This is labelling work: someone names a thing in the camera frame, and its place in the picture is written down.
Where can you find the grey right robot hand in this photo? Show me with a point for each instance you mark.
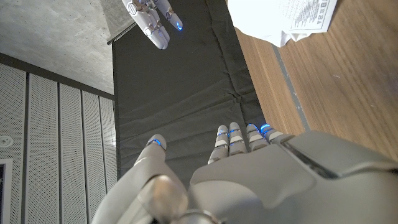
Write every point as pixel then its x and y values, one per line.
pixel 149 21

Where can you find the metal backdrop rail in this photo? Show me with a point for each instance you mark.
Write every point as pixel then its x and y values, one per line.
pixel 122 32

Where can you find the black fabric backdrop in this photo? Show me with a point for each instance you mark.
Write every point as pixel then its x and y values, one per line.
pixel 186 87

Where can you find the white napkin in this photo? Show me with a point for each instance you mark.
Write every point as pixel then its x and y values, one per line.
pixel 273 18

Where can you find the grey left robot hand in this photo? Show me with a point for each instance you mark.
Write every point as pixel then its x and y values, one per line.
pixel 280 186

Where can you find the grey tape outline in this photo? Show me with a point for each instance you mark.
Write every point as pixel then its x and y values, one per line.
pixel 289 84

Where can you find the round white ceiling fixture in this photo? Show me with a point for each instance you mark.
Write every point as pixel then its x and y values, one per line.
pixel 5 141

